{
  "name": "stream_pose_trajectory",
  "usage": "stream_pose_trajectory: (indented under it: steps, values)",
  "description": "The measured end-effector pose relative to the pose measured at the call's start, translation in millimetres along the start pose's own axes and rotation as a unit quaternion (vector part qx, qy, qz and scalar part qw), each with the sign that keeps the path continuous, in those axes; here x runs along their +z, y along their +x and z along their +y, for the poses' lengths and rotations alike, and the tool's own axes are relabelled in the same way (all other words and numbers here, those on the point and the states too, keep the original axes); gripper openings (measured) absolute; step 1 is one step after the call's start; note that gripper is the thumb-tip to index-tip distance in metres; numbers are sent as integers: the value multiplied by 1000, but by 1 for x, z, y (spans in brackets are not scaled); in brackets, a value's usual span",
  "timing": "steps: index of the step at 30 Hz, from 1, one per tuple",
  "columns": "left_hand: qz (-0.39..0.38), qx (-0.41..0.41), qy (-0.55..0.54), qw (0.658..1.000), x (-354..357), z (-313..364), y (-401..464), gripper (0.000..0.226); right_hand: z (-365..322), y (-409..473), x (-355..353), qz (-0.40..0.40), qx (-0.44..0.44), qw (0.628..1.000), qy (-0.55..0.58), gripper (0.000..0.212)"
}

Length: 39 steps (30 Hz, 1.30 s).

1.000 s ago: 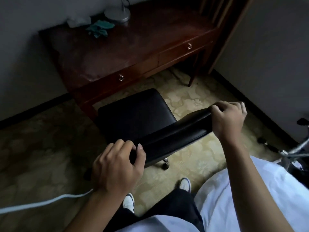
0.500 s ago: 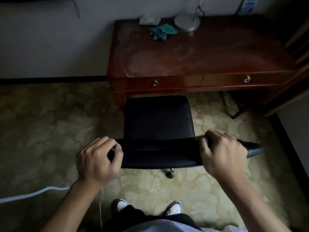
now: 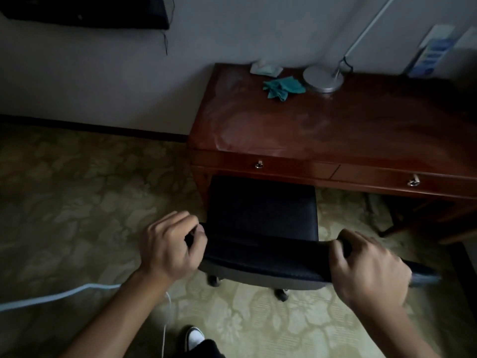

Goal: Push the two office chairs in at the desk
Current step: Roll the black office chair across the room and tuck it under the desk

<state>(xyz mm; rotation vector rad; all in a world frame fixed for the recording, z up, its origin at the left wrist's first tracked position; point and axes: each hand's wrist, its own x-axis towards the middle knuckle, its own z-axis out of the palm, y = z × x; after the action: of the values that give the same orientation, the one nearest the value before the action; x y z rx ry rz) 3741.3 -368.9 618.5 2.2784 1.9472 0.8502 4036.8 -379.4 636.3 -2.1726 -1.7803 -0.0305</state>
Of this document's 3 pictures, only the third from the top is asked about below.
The brown wooden chair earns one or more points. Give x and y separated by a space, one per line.
402 219

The person's black trouser leg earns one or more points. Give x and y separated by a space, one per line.
205 350

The silver desk lamp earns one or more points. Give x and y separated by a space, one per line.
323 78

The person's left forearm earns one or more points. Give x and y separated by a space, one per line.
119 316

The person's left hand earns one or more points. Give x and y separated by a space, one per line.
164 249

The person's left middle finger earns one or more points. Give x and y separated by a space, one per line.
172 215

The brown wooden desk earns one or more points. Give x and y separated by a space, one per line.
335 122

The blue and white brochure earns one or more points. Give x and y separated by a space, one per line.
428 55

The wooden drawer with metal knob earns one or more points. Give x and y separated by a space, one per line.
290 168
439 182

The black wall television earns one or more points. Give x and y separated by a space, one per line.
85 11

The person's right thumb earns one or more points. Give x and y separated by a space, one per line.
335 259

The person's right hand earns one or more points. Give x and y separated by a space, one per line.
372 275

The teal cleaning cloth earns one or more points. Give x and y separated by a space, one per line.
283 87

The white crumpled packet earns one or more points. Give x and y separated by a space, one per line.
265 68

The black and white shoe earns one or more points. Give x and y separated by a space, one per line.
194 338

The black office chair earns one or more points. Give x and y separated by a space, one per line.
261 216

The person's left thumb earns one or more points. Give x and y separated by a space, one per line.
199 244

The person's right forearm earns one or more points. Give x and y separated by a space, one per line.
395 331

